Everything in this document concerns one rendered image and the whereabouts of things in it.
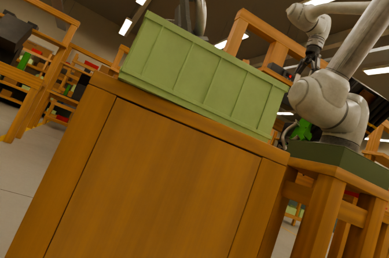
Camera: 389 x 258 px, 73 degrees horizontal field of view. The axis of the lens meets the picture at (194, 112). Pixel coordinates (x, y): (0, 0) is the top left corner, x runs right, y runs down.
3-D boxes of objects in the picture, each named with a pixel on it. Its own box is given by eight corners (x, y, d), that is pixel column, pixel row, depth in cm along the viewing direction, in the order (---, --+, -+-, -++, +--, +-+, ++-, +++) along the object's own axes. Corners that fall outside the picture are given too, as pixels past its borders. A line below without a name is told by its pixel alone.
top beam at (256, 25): (363, 95, 257) (366, 87, 258) (239, 17, 210) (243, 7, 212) (355, 96, 265) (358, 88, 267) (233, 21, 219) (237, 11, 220)
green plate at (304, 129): (307, 146, 184) (321, 123, 189) (300, 139, 182) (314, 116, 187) (295, 145, 195) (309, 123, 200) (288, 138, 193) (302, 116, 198)
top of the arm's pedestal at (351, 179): (389, 202, 104) (392, 192, 105) (334, 176, 93) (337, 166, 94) (323, 183, 134) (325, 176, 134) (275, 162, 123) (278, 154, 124)
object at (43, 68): (66, 126, 960) (92, 72, 995) (-29, 91, 847) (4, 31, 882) (67, 126, 1009) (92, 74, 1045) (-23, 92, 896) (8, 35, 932)
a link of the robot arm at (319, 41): (316, 33, 147) (314, 43, 146) (328, 41, 150) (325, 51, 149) (304, 38, 156) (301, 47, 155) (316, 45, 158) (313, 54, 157)
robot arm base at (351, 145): (372, 168, 114) (375, 155, 115) (345, 151, 103) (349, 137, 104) (332, 158, 130) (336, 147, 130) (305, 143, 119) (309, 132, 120)
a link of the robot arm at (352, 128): (369, 150, 112) (383, 103, 115) (341, 135, 105) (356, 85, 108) (335, 146, 127) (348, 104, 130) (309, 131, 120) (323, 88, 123)
